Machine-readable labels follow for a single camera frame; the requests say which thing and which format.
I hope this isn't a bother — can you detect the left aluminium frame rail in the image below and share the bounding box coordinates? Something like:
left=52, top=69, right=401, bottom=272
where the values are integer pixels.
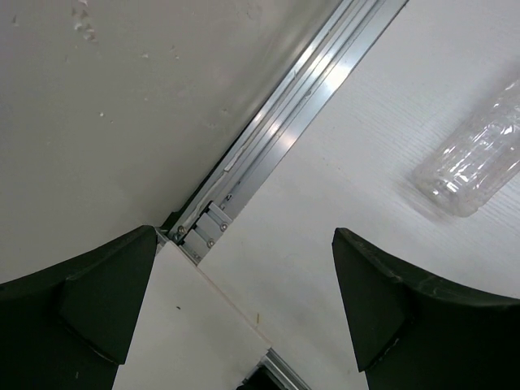
left=157, top=0, right=406, bottom=264

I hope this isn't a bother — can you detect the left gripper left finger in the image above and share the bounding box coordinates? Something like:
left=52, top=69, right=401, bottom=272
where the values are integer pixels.
left=1, top=226, right=157, bottom=389

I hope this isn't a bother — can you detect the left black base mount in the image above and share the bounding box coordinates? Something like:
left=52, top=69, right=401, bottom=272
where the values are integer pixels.
left=236, top=348, right=311, bottom=390

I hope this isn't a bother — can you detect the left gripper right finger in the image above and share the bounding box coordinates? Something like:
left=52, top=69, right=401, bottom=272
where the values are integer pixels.
left=332, top=228, right=519, bottom=389

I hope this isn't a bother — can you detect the clear plastic bottle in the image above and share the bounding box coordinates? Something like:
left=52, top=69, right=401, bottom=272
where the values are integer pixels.
left=413, top=79, right=519, bottom=218

